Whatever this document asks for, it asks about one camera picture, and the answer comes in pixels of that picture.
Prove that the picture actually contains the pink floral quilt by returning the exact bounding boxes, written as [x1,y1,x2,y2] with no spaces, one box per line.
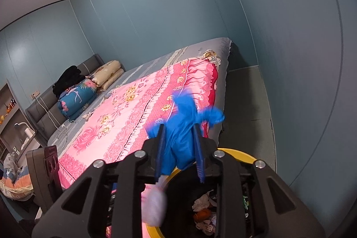
[57,61,219,238]

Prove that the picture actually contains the white tissue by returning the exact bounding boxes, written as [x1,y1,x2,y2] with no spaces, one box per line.
[141,175,168,226]

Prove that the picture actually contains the cartoon print cloth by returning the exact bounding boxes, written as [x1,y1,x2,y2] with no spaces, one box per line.
[201,50,222,65]

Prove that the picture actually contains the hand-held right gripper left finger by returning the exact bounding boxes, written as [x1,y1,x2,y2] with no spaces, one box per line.
[31,124,166,238]

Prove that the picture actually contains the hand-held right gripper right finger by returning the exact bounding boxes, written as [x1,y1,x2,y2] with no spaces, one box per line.
[194,124,326,238]

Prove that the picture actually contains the beige pillows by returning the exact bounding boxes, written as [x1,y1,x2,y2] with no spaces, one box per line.
[93,60,125,91]

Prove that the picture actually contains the blue floral folded quilt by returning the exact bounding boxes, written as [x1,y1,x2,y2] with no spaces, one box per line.
[58,79,98,121]

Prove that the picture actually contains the black clothes pile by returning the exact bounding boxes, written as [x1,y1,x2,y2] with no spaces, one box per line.
[52,66,85,97]

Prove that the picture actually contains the large orange peel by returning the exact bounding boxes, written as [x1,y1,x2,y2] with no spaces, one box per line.
[194,210,212,223]

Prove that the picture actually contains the black bin with yellow rim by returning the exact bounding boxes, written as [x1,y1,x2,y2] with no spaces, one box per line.
[141,147,258,238]

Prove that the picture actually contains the bed with grey headboard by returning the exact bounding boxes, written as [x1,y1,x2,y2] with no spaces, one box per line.
[25,37,232,160]

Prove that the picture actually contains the orange and blue cloth pile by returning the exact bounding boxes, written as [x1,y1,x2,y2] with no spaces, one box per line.
[0,151,34,201]

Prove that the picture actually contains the white desk lamp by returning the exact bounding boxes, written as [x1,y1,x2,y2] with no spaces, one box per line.
[14,121,35,141]

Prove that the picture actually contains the blue glove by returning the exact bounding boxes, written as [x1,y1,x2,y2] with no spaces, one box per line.
[145,89,226,176]

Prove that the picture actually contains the white wall shelf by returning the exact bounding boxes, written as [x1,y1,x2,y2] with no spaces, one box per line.
[0,82,37,160]

